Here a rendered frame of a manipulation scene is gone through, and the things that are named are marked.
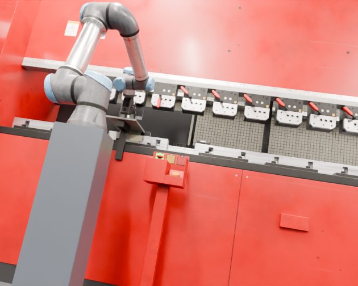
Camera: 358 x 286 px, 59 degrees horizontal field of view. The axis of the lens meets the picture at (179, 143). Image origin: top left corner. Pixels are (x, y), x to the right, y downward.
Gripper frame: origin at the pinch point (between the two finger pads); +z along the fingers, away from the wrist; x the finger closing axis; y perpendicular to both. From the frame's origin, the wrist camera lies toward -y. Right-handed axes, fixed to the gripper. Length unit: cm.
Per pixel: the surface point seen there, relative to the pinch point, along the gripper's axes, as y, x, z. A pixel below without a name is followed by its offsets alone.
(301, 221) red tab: -37, -106, 22
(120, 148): -16.6, -0.7, 7.6
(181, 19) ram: 56, -21, -59
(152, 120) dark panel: 59, -6, 22
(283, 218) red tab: -37, -97, 23
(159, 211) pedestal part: -52, -32, 19
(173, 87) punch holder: 23.2, -24.1, -20.6
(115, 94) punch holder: 18.5, 13.5, -11.6
